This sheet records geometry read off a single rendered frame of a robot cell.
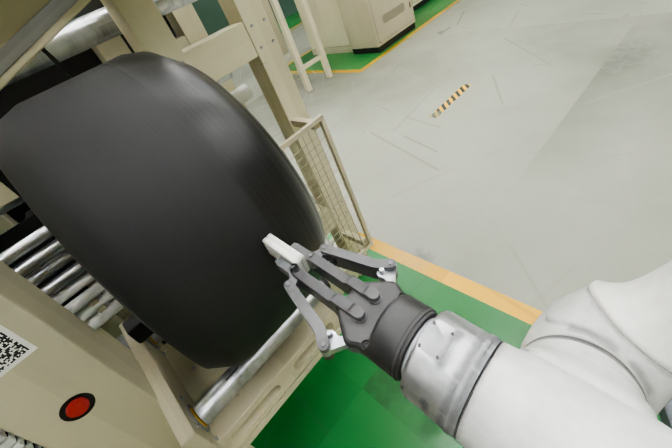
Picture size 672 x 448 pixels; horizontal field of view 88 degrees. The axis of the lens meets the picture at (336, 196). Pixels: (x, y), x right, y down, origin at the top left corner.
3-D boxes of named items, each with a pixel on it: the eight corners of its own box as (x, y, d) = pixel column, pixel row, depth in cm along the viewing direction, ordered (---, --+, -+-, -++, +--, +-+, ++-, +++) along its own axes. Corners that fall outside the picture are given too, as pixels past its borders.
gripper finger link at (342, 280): (373, 302, 36) (381, 292, 36) (302, 252, 42) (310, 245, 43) (378, 320, 38) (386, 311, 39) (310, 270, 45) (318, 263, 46)
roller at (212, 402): (197, 428, 60) (183, 409, 62) (207, 432, 64) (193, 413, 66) (330, 282, 76) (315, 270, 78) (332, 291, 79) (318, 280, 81)
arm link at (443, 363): (452, 421, 25) (385, 368, 28) (452, 450, 31) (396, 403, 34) (508, 322, 29) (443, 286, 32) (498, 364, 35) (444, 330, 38)
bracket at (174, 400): (213, 467, 61) (180, 448, 55) (144, 346, 88) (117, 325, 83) (228, 449, 62) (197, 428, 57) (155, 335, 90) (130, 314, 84)
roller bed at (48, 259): (73, 353, 87) (-38, 281, 70) (65, 325, 98) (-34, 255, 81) (144, 295, 96) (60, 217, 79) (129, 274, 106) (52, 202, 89)
